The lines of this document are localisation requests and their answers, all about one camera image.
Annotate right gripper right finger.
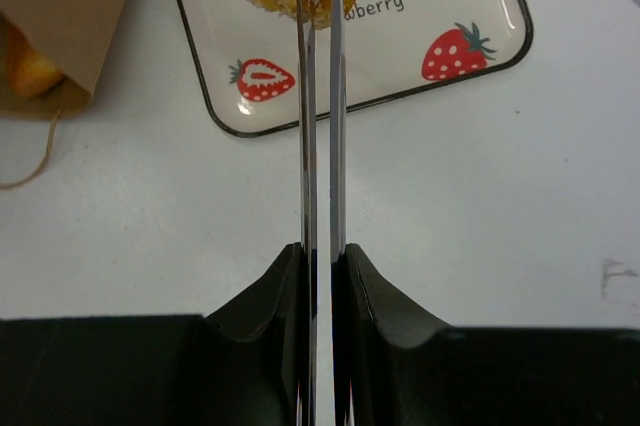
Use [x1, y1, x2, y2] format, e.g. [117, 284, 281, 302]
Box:
[341, 243, 450, 425]

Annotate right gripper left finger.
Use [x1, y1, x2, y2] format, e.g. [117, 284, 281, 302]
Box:
[201, 243, 302, 425]

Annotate metal tongs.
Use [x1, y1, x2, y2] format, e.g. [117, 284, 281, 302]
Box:
[295, 0, 353, 425]

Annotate brown paper bag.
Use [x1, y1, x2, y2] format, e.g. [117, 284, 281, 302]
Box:
[0, 0, 142, 191]

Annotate orange fake bread roll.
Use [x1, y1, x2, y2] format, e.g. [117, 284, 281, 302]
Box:
[6, 23, 65, 98]

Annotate strawberry print tray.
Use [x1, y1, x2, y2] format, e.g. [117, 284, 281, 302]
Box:
[177, 0, 533, 137]

